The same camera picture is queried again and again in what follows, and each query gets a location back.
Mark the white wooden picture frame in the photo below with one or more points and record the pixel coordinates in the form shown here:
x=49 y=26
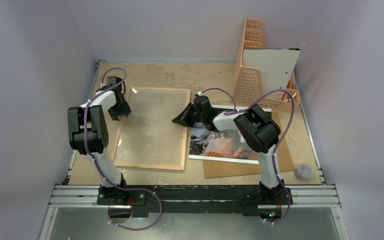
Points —
x=147 y=138

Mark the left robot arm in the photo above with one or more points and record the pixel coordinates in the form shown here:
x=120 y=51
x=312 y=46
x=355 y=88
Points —
x=88 y=133

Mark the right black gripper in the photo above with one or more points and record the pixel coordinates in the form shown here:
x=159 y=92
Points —
x=191 y=113

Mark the brown cardboard backing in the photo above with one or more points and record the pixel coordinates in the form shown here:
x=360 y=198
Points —
x=225 y=170

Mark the printed photo of driver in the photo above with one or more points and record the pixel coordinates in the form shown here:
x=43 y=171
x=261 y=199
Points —
x=198 y=136

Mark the white board sheet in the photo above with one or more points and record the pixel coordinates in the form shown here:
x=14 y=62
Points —
x=275 y=65

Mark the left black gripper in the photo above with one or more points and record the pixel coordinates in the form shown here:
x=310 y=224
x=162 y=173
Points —
x=124 y=111

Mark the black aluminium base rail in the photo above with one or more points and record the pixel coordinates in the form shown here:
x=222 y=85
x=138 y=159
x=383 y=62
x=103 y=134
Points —
x=246 y=200

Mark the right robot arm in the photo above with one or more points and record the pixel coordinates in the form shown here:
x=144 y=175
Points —
x=256 y=126

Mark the orange plastic file organizer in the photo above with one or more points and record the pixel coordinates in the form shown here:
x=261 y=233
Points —
x=247 y=80

